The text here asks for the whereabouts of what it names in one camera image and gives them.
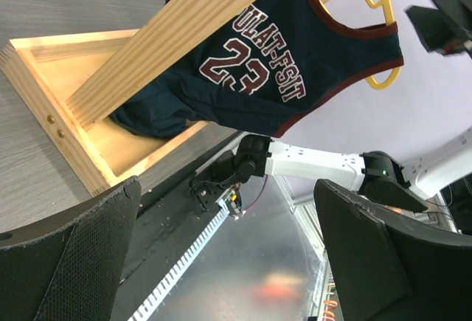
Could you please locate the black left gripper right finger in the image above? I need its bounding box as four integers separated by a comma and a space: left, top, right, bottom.
313, 179, 471, 320

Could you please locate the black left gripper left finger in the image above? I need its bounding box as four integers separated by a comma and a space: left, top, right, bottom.
1, 176, 142, 320

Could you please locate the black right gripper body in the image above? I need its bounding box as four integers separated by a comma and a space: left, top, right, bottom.
405, 0, 471, 57

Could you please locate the yellow clothes hanger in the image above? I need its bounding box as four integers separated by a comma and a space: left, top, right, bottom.
341, 0, 402, 90

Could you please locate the navy maroon tank top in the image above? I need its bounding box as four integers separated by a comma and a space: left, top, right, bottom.
111, 0, 403, 138

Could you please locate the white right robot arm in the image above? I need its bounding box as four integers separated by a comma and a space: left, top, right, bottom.
190, 0, 471, 212

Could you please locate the wooden clothes rack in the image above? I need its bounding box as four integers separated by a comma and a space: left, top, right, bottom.
0, 0, 381, 197

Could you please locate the white slotted cable duct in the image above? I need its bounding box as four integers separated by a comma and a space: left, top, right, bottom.
128, 200, 229, 321

